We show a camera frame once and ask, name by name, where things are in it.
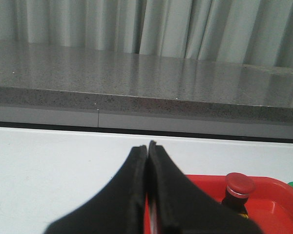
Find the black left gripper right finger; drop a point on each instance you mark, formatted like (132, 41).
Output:
(178, 206)

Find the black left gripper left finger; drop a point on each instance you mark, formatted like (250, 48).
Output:
(118, 208)

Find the red push button switch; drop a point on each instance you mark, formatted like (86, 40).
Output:
(238, 189)

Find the red plastic tray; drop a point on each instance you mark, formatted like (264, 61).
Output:
(270, 205)

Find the grey stone counter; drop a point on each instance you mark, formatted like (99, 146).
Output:
(77, 87)

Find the pale green curtain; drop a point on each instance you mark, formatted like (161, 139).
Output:
(257, 32)

